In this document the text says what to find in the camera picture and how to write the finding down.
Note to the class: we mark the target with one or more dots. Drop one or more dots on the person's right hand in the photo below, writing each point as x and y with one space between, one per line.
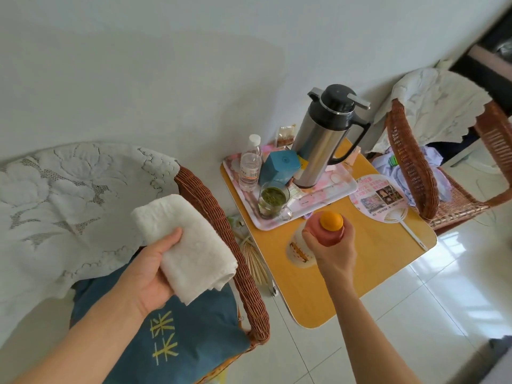
336 259

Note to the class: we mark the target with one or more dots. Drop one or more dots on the person's left hand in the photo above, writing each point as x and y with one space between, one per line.
146 279

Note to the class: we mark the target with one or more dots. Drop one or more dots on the white plastic bottle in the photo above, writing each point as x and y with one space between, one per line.
328 231

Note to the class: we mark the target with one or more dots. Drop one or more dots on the white towel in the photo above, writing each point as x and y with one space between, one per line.
192 243

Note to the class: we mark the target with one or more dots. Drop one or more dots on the person's left forearm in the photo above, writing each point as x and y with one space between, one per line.
80 343

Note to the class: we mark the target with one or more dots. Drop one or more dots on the person's right forearm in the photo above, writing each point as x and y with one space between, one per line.
368 339

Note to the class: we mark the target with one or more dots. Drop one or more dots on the yellow folding table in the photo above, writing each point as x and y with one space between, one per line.
376 251

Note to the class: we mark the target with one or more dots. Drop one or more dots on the pink floral tray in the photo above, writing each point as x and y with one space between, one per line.
320 197

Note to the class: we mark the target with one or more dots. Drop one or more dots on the round paper hand fan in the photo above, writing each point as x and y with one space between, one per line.
380 195

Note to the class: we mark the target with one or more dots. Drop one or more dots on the blue seat cushion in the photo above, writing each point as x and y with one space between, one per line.
200 335

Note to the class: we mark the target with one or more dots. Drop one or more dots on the glass of green tea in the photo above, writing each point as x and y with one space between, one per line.
273 201

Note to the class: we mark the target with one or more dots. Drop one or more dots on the brown rattan chair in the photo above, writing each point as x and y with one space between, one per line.
408 163
216 219

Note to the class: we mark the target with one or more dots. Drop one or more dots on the white cloth chair cover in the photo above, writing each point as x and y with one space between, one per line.
60 215
436 103

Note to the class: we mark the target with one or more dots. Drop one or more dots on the teal box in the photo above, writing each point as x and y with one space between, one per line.
280 165

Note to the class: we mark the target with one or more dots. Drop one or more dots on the steel thermos flask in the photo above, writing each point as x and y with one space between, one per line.
320 147

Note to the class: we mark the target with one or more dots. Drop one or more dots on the clear water bottle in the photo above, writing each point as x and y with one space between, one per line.
250 167

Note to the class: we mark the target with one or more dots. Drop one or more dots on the small snack packet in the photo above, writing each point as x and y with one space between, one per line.
286 135

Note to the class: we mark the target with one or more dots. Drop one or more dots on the brown wooden cabinet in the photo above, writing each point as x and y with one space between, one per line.
484 67

